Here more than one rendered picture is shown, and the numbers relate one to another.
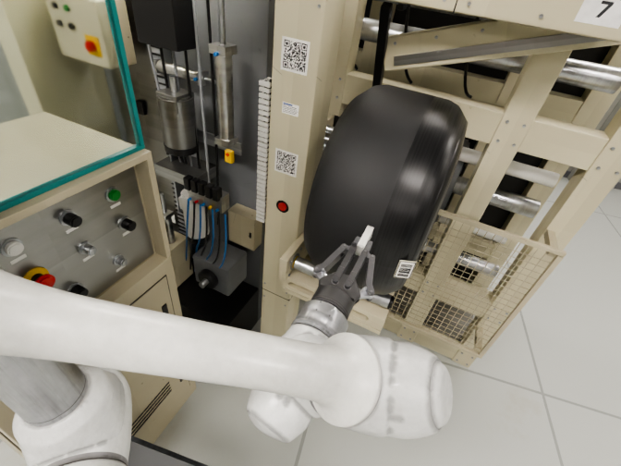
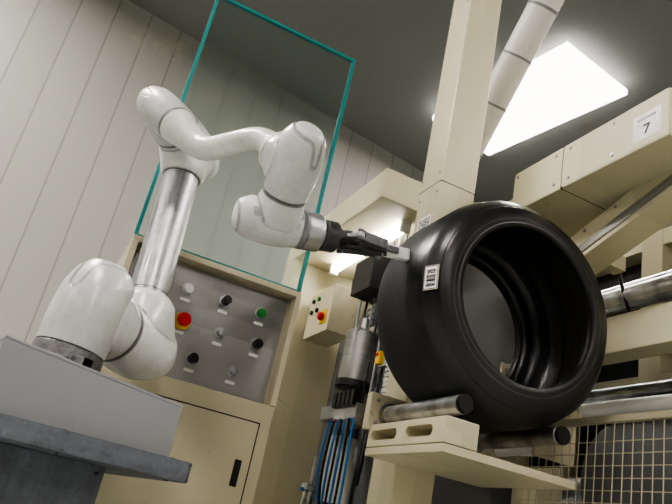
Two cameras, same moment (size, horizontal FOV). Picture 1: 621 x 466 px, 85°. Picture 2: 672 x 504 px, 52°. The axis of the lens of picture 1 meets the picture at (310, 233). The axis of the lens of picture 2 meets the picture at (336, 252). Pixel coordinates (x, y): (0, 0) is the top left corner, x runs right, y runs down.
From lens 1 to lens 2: 1.75 m
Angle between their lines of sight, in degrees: 77
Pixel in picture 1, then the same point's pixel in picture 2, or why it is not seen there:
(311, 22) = (433, 202)
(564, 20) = (626, 148)
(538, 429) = not seen: outside the picture
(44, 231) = (208, 297)
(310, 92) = not seen: hidden behind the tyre
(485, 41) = (620, 211)
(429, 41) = (580, 236)
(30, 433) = not seen: hidden behind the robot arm
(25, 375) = (158, 244)
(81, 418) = (150, 291)
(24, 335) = (196, 134)
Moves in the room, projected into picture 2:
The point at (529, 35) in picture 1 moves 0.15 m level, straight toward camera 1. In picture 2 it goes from (650, 189) to (605, 170)
